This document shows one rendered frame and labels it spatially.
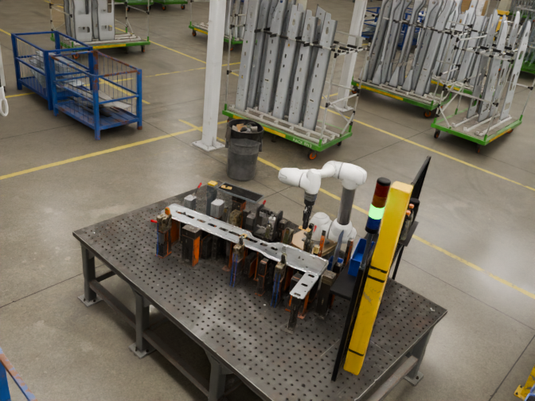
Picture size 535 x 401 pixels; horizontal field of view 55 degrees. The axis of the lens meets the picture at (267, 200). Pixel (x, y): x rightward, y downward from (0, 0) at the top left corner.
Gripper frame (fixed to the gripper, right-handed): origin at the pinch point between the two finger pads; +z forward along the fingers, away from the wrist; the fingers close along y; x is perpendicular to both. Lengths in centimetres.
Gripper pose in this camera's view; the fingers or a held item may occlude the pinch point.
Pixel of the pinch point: (305, 223)
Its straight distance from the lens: 358.8
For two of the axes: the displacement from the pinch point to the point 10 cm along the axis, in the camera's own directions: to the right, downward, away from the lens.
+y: -4.4, 3.9, -8.1
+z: -1.1, 8.7, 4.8
